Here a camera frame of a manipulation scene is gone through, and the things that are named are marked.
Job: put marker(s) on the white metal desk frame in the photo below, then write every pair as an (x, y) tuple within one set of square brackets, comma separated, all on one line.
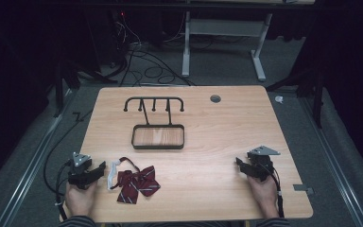
[(223, 27)]

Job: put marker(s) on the person's right hand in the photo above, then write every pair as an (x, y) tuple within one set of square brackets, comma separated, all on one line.
[(264, 195)]

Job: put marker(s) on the person's left hand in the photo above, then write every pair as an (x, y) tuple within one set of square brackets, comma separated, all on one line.
[(79, 201)]

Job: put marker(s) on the metal floor rail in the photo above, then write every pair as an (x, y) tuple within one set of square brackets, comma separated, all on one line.
[(28, 176), (337, 167)]

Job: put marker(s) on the dark red striped bow tie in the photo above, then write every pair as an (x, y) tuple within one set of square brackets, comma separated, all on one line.
[(136, 186)]

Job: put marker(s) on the black stand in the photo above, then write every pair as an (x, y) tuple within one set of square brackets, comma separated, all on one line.
[(60, 91), (318, 97)]

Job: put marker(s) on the black metal hook rack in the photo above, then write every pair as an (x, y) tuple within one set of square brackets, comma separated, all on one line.
[(158, 138)]

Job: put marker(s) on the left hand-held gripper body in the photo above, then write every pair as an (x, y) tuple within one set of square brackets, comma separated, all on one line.
[(79, 172)]

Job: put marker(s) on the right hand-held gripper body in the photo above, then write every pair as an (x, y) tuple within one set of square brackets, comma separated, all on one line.
[(262, 163)]

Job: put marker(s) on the grey metal bracket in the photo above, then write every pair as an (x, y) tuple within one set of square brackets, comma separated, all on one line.
[(302, 188)]

